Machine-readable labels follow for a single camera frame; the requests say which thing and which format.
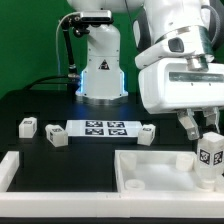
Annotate white U-shaped fence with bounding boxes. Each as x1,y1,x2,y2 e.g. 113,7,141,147
0,151,224,218

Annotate white sheet with tags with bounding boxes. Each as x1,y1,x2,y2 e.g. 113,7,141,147
66,120,142,138

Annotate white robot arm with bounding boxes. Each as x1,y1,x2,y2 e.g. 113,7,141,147
67,0,224,140

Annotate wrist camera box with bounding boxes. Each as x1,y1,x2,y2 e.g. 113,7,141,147
135,33,197,69

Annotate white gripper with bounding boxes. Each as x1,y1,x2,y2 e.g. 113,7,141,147
139,61,224,140

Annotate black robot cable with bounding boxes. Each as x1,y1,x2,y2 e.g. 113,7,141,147
22,15,83,92

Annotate white square tabletop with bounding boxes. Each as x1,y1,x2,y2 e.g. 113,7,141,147
114,150,224,192

